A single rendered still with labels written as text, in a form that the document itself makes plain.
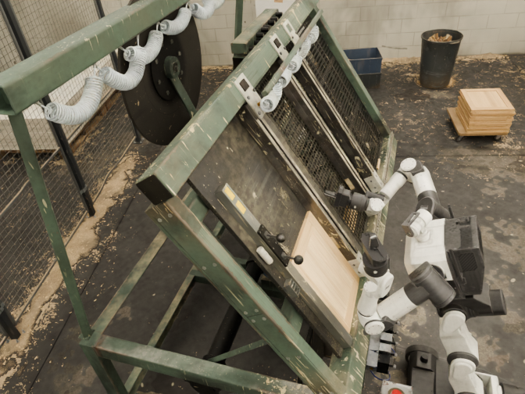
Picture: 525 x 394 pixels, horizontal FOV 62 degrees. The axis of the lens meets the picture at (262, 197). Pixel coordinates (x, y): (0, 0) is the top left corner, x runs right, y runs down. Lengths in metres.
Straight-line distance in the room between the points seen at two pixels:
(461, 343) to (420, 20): 5.56
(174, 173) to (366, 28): 6.00
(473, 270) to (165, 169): 1.26
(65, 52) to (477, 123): 4.29
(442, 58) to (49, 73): 5.28
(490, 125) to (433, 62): 1.42
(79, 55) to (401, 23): 5.95
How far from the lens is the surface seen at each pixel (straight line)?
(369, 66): 6.27
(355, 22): 7.13
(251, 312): 1.65
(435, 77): 6.39
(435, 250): 1.90
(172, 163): 1.40
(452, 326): 2.24
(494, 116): 5.21
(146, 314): 3.55
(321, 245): 2.12
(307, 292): 1.88
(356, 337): 2.15
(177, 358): 2.29
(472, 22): 7.45
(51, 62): 1.65
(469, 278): 1.99
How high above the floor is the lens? 2.66
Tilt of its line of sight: 38 degrees down
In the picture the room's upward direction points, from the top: 6 degrees counter-clockwise
